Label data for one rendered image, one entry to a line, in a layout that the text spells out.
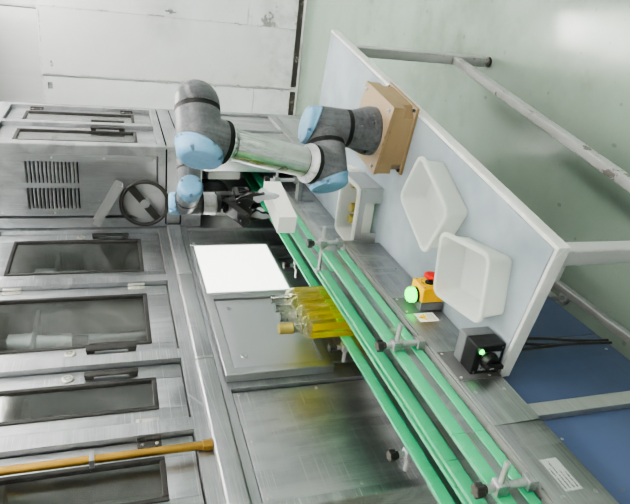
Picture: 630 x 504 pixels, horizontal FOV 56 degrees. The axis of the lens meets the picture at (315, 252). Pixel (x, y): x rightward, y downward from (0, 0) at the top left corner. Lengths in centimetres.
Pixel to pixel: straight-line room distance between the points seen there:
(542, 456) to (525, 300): 33
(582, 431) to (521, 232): 45
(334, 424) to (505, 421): 54
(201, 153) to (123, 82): 392
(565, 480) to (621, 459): 19
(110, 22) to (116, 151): 276
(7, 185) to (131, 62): 280
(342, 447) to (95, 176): 162
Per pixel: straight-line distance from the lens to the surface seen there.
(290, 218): 193
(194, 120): 151
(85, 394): 182
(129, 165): 269
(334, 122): 179
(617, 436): 149
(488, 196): 151
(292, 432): 167
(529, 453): 131
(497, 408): 139
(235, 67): 545
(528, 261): 139
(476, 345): 143
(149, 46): 534
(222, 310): 209
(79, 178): 271
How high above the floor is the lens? 161
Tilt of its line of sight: 18 degrees down
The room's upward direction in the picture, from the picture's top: 92 degrees counter-clockwise
